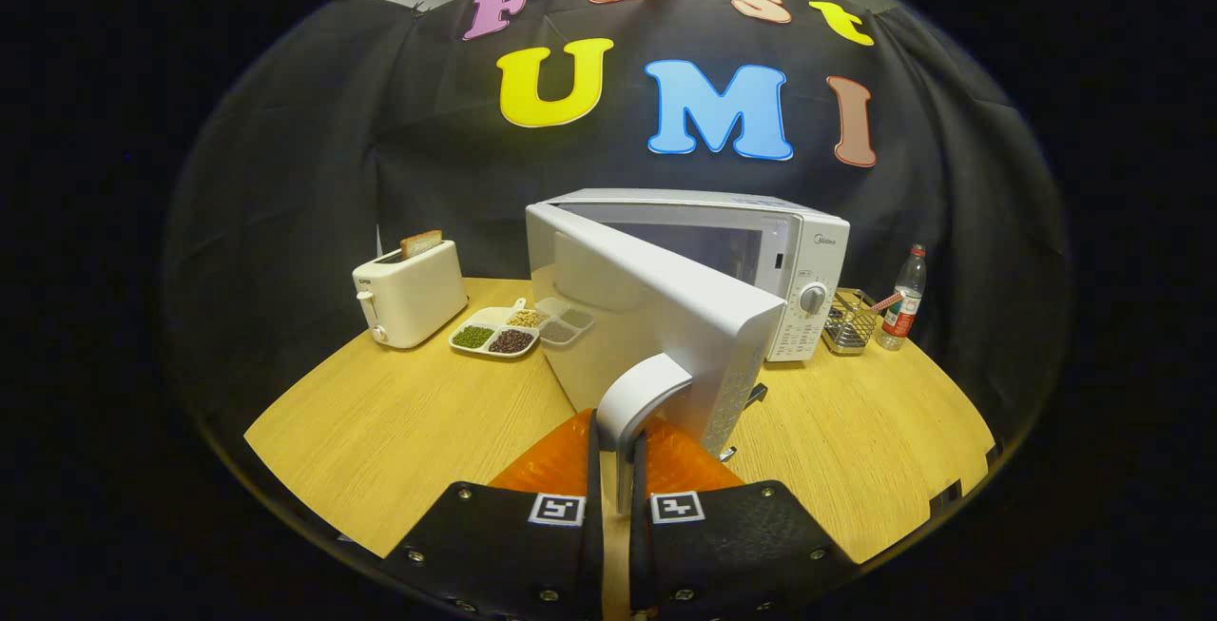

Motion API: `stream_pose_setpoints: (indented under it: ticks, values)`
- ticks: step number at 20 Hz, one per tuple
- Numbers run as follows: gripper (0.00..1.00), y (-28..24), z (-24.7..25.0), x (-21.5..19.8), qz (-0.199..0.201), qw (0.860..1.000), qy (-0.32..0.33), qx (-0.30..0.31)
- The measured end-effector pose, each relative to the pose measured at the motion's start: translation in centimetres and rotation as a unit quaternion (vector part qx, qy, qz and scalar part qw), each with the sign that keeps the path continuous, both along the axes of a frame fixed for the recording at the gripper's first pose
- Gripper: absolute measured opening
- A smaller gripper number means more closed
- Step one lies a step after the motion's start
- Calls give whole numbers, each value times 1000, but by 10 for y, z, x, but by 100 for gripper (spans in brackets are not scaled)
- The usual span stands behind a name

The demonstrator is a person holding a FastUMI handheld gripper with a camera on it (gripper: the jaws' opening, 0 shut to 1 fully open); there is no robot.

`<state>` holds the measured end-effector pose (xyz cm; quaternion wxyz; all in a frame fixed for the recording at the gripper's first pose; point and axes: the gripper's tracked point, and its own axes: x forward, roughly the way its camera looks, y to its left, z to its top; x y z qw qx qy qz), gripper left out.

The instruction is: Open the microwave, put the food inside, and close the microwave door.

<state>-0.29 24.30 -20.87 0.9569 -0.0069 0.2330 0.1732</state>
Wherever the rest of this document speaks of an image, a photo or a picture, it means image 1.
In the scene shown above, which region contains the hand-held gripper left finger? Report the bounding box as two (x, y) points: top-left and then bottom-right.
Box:
(376, 409), (605, 621)

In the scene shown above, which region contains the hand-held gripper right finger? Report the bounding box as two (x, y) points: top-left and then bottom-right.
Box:
(628, 417), (861, 621)

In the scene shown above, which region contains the white microwave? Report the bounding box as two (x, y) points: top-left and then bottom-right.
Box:
(525, 188), (852, 517)

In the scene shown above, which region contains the white divided bean tray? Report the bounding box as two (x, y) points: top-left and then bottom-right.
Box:
(449, 298), (543, 359)

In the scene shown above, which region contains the white toaster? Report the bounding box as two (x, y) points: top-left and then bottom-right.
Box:
(352, 241), (469, 349)

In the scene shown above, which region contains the clear plastic water bottle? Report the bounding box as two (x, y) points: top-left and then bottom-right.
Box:
(875, 243), (928, 351)

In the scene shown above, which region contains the black backdrop cloth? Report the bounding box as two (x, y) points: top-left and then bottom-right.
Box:
(166, 0), (1071, 432)

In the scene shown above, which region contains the metal wire basket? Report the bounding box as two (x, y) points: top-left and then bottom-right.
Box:
(822, 288), (880, 357)

